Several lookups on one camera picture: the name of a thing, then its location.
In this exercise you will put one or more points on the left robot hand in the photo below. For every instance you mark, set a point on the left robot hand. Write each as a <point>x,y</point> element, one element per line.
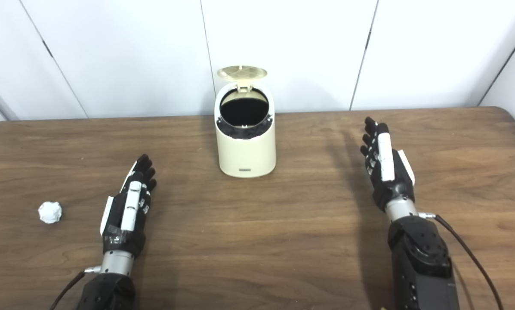
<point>115,219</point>

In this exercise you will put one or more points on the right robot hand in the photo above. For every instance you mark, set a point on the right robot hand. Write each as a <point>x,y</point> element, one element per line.
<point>390,189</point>

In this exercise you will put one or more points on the white paper ball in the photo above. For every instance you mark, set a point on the white paper ball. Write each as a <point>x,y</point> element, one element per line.
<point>50,212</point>

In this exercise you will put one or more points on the cream-colored bin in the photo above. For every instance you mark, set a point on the cream-colored bin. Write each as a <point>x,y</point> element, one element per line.
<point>246,155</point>

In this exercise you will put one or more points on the round cream bin lid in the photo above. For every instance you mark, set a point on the round cream bin lid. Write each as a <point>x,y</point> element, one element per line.
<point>242,73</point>

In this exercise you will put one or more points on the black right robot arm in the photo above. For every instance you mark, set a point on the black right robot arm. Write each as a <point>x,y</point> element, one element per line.
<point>420,262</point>

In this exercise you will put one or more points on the black bin liner bag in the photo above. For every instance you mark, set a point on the black bin liner bag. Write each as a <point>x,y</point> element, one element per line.
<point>244,112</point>

